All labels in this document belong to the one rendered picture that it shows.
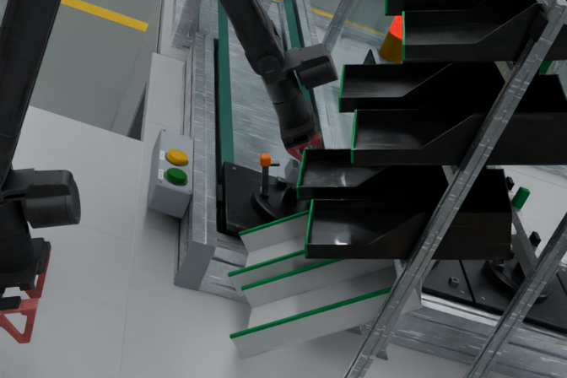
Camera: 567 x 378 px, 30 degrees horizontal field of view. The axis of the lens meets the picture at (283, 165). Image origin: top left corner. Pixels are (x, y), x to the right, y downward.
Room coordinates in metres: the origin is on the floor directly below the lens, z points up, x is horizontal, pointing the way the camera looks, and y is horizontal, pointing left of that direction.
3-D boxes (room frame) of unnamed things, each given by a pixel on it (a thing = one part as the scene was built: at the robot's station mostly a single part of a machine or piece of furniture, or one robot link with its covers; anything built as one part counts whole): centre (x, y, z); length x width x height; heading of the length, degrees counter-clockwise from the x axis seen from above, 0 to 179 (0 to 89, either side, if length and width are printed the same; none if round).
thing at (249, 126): (2.04, 0.02, 0.91); 0.84 x 0.28 x 0.10; 16
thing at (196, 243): (1.97, 0.18, 0.91); 0.89 x 0.06 x 0.11; 16
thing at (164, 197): (1.77, 0.19, 0.93); 0.21 x 0.07 x 0.06; 16
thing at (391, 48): (1.96, -0.10, 1.28); 0.05 x 0.05 x 0.05
